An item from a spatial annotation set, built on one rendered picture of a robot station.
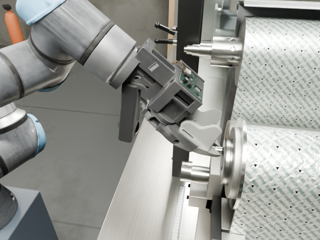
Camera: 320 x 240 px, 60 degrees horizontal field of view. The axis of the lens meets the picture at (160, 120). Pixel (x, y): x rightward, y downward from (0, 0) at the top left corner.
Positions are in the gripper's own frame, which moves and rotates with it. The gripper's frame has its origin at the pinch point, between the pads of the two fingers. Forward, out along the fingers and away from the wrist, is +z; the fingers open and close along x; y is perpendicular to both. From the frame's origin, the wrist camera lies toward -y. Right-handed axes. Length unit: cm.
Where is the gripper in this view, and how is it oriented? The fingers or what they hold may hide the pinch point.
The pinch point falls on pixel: (210, 149)
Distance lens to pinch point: 48.1
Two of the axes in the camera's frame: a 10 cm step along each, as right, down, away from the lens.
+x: 1.7, -5.8, 8.0
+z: 7.6, 5.9, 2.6
